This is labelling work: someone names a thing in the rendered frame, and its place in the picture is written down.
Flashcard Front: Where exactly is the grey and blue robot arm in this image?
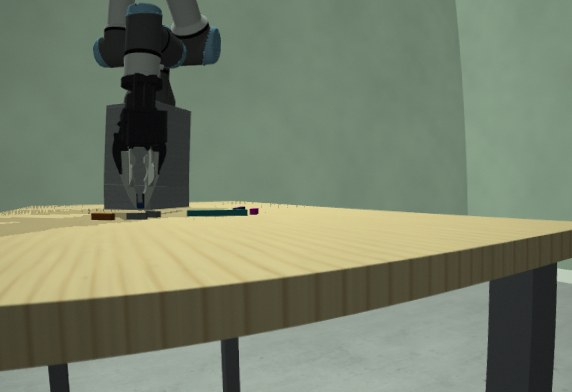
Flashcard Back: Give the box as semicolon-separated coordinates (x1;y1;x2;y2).
93;0;221;106

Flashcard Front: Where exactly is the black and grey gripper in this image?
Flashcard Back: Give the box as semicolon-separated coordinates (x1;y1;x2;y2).
112;73;167;208

